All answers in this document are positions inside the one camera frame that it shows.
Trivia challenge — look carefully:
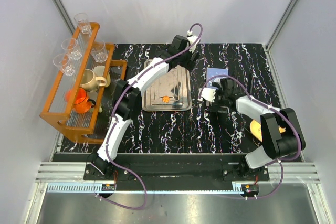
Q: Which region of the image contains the clear glass cup lower shelf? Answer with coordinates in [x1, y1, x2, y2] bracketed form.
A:
[91, 41, 108, 63]

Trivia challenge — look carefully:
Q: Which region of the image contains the orange swirl cookie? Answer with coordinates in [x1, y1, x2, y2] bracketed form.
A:
[162, 95, 170, 103]

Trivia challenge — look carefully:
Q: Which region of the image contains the clear glass cup middle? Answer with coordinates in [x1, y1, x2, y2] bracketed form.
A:
[61, 38, 82, 61]

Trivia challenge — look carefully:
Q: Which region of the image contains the orange plastic cup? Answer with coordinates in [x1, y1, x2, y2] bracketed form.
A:
[73, 87, 96, 114]

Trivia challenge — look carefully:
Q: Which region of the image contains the silver tin lid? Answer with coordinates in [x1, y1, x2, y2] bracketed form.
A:
[206, 67, 228, 89]

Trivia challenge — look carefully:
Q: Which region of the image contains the cream paper liner stack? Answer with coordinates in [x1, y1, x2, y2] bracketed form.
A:
[93, 66, 111, 87]

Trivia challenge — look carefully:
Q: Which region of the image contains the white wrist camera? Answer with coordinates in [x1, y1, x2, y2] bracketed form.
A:
[197, 87, 218, 103]
[186, 30, 199, 53]

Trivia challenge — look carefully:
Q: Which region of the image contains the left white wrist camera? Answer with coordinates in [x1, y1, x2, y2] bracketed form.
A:
[186, 30, 199, 53]

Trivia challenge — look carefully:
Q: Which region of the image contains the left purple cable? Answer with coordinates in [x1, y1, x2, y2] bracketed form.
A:
[96, 23, 204, 210]

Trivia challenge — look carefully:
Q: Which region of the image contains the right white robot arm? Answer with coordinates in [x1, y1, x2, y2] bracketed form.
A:
[199, 74, 306, 180]

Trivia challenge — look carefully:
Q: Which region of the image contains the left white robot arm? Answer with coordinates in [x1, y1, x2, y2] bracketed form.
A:
[91, 31, 201, 180]

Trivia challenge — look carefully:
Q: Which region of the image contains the purple cable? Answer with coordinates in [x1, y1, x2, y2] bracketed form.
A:
[96, 23, 204, 210]
[198, 74, 302, 200]

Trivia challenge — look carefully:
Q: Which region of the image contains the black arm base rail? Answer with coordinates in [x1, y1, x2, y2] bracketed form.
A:
[83, 153, 270, 192]

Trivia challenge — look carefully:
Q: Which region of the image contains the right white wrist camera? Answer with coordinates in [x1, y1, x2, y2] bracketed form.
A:
[197, 87, 218, 103]

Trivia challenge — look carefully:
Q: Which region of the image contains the clear glass cup far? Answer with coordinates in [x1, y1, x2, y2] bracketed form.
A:
[74, 13, 92, 34]

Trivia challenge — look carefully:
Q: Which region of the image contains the clear glass cup near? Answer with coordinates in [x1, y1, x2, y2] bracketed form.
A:
[53, 53, 75, 76]

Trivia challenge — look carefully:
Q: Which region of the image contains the beige ceramic cup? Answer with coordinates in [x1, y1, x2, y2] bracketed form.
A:
[79, 69, 107, 92]

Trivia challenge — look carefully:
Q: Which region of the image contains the clear glass cup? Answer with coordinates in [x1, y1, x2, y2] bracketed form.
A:
[53, 53, 75, 76]
[74, 13, 92, 34]
[61, 38, 82, 61]

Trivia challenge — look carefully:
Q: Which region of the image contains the orange wooden rack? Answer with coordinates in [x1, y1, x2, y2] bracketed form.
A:
[40, 22, 127, 144]

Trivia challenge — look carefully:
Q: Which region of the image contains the steel baking tray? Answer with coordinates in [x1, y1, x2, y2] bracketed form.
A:
[142, 66, 192, 112]

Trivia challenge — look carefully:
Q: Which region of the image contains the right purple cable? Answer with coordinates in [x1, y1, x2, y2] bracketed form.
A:
[198, 74, 302, 200]

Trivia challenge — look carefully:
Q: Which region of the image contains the yellow plastic plate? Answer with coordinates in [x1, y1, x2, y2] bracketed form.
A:
[249, 120, 262, 142]

